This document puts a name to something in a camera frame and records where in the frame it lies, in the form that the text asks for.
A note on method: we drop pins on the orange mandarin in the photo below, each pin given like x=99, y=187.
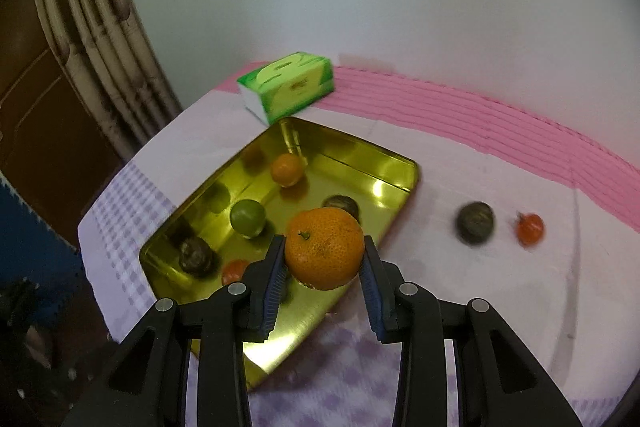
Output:
x=324, y=248

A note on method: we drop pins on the pink purple checkered tablecloth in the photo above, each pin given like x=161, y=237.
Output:
x=573, y=298

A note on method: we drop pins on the blue object at floor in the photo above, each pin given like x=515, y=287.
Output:
x=32, y=252

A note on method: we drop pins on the dark passion fruit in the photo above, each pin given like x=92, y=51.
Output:
x=343, y=202
x=196, y=257
x=475, y=223

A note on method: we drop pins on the small orange in tray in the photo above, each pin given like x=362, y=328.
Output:
x=287, y=170

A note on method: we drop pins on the red tomato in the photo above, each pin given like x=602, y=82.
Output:
x=529, y=229
x=233, y=271

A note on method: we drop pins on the gold metal tin tray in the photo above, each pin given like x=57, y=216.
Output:
x=336, y=162

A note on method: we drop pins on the green tissue box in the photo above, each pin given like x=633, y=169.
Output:
x=286, y=86

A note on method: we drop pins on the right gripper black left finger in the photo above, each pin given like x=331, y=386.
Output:
x=146, y=381

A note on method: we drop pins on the brown ridged door frame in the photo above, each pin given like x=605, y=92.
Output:
x=103, y=50

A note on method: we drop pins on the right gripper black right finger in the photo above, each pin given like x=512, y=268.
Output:
x=499, y=380

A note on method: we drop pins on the green lime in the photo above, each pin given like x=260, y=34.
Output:
x=248, y=218

